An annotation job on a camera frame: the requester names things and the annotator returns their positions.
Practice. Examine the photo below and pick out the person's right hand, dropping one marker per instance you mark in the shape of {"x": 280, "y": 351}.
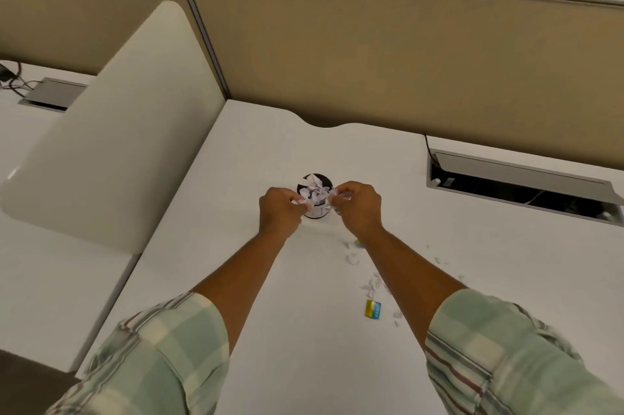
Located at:
{"x": 358, "y": 207}

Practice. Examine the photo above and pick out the person's left hand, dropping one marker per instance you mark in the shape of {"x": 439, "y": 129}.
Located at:
{"x": 280, "y": 212}

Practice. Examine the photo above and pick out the white paper cup black inside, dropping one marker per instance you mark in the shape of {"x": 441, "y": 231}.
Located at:
{"x": 317, "y": 212}

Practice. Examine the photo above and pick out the person's left forearm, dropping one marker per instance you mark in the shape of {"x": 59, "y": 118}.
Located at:
{"x": 239, "y": 283}

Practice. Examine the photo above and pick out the person's right forearm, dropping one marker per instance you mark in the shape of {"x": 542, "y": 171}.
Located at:
{"x": 409, "y": 273}

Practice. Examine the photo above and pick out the beige partition panel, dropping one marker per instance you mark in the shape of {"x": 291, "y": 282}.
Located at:
{"x": 97, "y": 15}
{"x": 390, "y": 54}

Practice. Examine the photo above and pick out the white side divider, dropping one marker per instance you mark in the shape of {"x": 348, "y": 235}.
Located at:
{"x": 122, "y": 137}

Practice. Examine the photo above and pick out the green plaid shirt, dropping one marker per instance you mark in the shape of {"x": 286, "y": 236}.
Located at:
{"x": 161, "y": 361}

